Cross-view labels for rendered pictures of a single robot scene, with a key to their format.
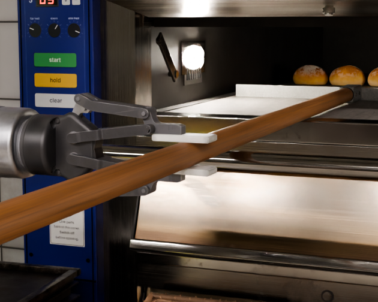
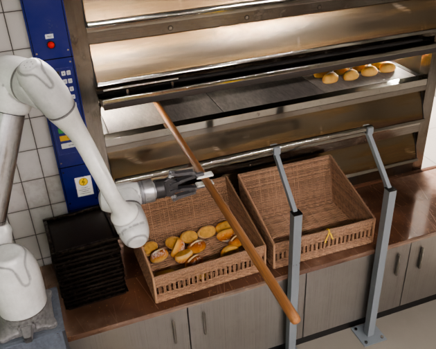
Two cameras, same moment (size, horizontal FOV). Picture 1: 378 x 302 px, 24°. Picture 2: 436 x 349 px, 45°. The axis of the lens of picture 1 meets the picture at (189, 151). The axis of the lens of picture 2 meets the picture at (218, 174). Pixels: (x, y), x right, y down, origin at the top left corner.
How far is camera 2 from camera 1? 1.51 m
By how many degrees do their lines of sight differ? 43
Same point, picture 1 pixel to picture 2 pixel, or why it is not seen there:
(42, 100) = (65, 146)
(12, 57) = (42, 131)
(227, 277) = not seen: hidden behind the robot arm
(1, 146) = (152, 196)
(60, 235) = (82, 192)
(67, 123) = (168, 181)
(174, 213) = (126, 170)
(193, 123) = (129, 137)
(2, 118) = (149, 187)
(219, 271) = not seen: hidden behind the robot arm
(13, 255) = (57, 206)
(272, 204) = (162, 156)
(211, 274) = not seen: hidden behind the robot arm
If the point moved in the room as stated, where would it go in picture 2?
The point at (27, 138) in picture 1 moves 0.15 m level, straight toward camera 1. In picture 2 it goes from (160, 191) to (189, 203)
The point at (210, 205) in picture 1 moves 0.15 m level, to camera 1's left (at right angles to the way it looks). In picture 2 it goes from (139, 163) to (113, 174)
